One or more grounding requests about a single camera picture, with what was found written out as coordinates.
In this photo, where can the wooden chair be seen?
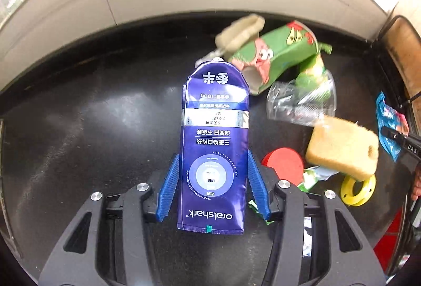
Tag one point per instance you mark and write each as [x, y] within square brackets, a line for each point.
[403, 52]

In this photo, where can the blue snack packet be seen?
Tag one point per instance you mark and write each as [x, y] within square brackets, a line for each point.
[389, 123]

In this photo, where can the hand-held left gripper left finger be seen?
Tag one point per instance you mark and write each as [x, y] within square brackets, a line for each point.
[169, 187]

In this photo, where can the red counter cabinet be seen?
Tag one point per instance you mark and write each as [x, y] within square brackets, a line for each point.
[389, 240]

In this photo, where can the person's right hand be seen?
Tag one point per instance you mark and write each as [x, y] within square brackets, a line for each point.
[416, 182]

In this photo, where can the red round lid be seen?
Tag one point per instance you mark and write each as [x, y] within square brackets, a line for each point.
[284, 162]

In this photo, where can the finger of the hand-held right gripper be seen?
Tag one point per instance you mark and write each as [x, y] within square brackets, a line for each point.
[393, 134]

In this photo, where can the green white wrapper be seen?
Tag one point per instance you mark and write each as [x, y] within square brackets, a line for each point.
[312, 175]

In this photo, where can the blue toothpaste tube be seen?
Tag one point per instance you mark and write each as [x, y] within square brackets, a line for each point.
[213, 148]

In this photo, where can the clear plastic cup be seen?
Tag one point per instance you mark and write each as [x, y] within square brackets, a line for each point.
[301, 101]

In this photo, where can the green cartoon carton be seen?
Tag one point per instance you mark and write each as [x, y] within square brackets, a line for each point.
[273, 55]

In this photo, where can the yellow sponge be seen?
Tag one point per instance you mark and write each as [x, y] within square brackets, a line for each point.
[342, 148]

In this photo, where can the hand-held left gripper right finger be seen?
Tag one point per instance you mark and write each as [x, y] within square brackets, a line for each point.
[258, 187]

